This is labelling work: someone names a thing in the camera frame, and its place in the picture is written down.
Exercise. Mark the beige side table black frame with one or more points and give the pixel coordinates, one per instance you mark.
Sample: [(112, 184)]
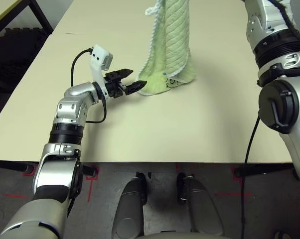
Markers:
[(5, 10)]

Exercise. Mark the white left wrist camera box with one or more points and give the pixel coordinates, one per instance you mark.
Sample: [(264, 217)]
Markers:
[(100, 56)]

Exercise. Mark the black foam floor mat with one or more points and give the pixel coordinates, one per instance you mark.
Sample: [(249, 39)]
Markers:
[(18, 54)]

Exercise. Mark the grey robot left leg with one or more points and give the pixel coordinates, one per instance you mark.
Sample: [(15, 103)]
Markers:
[(128, 211)]

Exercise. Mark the grey robot leg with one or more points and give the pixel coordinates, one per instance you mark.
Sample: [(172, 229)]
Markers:
[(128, 211), (202, 206)]

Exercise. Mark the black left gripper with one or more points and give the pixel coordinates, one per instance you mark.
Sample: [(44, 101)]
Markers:
[(113, 87)]

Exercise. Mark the black table foot bar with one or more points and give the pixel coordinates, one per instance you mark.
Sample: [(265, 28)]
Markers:
[(10, 166), (89, 169), (264, 169)]

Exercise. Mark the grey robot pelvis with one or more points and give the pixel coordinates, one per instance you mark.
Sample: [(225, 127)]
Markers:
[(185, 236)]

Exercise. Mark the green towel white trim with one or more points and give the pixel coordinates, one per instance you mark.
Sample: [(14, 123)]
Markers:
[(175, 37)]

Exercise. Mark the grey robot right leg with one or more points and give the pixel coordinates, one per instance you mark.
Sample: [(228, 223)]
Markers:
[(202, 206)]

